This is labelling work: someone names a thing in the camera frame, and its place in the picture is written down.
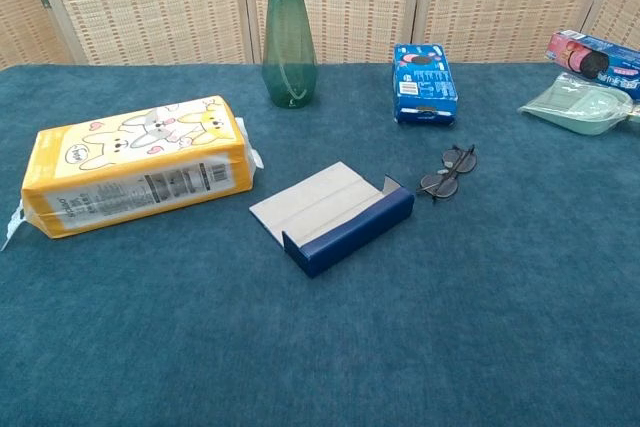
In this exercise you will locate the blue glasses case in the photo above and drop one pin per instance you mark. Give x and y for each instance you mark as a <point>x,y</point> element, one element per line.
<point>350,242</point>

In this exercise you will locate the black round eyeglasses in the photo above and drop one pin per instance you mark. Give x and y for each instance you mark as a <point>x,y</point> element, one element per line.
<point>462,161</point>

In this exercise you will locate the green spray bottle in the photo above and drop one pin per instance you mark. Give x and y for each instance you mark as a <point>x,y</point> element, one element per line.
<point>289,47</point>

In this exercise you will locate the blue Oreo cookie box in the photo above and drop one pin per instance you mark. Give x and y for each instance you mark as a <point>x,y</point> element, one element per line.
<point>425,82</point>

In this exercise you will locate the yellow cartoon tissue pack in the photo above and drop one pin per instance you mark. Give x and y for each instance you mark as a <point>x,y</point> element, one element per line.
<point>125,167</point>

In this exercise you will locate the blue table cloth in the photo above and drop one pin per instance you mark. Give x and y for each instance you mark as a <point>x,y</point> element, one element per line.
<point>200,347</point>

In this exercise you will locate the woven bamboo folding screen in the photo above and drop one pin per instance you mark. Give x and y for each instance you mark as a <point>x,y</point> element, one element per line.
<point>150,7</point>

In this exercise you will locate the green dustpan in plastic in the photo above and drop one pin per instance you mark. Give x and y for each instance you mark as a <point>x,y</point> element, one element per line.
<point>580,107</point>

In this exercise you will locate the blue pink garbage bag box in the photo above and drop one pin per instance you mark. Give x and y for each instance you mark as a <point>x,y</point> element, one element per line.
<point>590,54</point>

